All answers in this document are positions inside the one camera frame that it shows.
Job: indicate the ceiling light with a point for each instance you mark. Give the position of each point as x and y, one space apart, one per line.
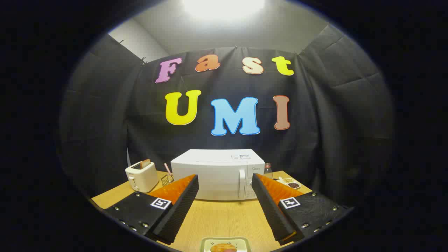
224 5

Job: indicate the golden bread bun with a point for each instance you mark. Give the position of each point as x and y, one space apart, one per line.
222 248

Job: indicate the white toaster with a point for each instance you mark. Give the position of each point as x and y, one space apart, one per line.
143 178

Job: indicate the white microwave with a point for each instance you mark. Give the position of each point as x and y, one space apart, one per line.
210 175

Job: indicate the black backdrop cloth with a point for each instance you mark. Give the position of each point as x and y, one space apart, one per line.
315 140

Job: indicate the clear bottle with red label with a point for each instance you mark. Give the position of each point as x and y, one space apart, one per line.
268 171

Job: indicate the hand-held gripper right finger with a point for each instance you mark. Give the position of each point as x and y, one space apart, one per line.
271 213

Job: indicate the pink striped straw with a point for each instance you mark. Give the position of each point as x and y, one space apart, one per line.
167 168

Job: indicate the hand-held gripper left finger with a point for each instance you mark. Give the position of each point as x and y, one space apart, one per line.
182 210

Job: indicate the toast slice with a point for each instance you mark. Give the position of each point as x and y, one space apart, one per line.
145 163

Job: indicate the white divided bean dish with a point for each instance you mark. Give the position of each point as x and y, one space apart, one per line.
292 183

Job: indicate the white square plate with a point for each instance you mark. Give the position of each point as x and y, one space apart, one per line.
206 241

